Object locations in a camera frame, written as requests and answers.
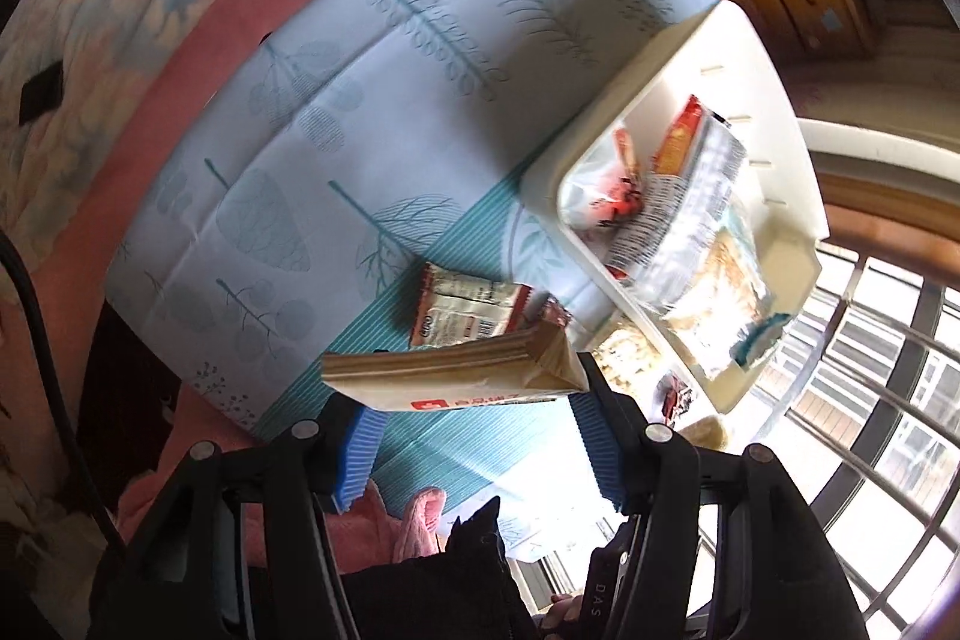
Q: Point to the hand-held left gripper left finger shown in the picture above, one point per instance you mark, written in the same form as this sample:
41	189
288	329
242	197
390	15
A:
356	460

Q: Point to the beige cracker packet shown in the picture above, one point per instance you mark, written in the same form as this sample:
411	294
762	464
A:
450	377

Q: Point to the pink fleece pants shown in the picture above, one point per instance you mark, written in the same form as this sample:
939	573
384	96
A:
405	527

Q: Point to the red white chips bag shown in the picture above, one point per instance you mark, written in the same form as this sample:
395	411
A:
607	190

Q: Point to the black jacket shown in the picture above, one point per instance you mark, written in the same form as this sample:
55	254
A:
465	580

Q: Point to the red edged nut packet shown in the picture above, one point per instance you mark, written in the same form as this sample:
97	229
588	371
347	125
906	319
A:
465	314

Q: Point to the puffed rice cake packet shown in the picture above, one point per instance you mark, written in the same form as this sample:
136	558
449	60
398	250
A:
622	359

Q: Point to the blue white foil packet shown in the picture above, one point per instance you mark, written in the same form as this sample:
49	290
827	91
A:
675	220

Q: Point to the metal window grille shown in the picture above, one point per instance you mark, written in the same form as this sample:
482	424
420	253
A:
877	400

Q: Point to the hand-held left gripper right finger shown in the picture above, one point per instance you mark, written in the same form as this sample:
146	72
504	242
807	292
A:
600	452

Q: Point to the floral pink blanket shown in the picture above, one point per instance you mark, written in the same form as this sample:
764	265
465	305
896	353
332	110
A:
112	10

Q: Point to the clear biscuit packet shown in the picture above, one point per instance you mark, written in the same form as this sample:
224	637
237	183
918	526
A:
705	434

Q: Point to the tree print tablecloth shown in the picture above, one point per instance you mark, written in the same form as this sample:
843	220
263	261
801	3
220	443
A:
337	85

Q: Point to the clear square cracker packet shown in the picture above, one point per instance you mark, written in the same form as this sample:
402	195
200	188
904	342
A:
720	287

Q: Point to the white plastic bin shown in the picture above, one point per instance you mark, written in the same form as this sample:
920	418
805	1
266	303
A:
780	108

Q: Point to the small red snack packet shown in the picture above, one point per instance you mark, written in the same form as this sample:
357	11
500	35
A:
675	396

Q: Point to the person's right hand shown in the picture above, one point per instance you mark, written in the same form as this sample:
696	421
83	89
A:
561	614

